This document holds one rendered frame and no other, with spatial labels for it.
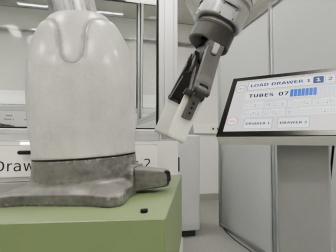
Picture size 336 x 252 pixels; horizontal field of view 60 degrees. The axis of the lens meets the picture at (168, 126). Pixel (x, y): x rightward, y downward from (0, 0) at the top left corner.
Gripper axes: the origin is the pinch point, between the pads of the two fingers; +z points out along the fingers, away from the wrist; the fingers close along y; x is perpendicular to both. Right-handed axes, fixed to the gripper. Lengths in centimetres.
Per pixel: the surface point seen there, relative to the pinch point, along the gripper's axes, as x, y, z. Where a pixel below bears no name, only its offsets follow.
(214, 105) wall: 129, -400, -81
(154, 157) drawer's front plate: 11, -63, 10
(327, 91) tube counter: 49, -34, -34
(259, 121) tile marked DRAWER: 34, -40, -16
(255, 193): 128, -182, 13
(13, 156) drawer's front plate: -36, -60, 29
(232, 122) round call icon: 28, -46, -13
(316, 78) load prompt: 47, -40, -39
